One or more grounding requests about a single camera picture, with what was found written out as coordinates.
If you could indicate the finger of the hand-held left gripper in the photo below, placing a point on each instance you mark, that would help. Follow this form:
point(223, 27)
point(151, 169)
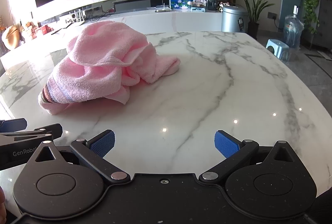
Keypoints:
point(15, 124)
point(50, 130)

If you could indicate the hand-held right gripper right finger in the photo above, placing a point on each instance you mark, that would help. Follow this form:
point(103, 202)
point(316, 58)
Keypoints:
point(225, 146)

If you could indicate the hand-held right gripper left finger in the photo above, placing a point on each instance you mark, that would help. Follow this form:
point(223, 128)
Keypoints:
point(103, 144)

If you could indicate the pink towel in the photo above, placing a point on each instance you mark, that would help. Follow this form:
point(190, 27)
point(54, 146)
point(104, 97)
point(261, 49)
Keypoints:
point(103, 65)

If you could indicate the orange ceramic vase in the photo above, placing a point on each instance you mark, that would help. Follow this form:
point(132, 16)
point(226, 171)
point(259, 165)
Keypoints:
point(11, 37)

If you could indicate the brown teddy bear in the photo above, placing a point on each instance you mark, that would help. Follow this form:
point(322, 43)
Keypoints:
point(30, 30)

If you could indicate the red box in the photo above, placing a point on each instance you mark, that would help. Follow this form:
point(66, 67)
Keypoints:
point(46, 30)

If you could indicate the dried orange flowers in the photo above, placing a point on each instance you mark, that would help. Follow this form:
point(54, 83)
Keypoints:
point(1, 22)

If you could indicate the blue plastic stool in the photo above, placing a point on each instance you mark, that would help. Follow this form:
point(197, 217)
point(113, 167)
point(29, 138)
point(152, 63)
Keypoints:
point(276, 45)

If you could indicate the white router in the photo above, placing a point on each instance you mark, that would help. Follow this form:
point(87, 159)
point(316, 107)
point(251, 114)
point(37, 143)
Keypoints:
point(76, 19)

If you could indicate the long-leaf potted plant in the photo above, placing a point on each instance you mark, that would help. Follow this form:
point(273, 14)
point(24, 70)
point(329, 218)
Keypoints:
point(253, 29)

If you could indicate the silver trash can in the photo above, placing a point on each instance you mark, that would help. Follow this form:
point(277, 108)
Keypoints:
point(233, 19)

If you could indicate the white tv console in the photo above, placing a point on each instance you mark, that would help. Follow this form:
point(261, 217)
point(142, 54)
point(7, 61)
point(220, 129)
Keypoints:
point(155, 22)

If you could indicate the large water bottle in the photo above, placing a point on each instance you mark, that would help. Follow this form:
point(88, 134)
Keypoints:
point(293, 29)

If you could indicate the small photo card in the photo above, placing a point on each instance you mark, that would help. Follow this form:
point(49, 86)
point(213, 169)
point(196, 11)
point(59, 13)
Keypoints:
point(198, 5)

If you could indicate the dark glass vase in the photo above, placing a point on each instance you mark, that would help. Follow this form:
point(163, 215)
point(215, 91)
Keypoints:
point(212, 2)

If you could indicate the flat white antenna device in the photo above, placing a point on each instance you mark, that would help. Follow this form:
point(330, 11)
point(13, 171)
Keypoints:
point(163, 9)

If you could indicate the grey side cabinet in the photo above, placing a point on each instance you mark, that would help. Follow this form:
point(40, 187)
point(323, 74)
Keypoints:
point(324, 19)

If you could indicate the wall socket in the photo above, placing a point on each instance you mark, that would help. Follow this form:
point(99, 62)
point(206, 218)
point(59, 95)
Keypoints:
point(272, 16)

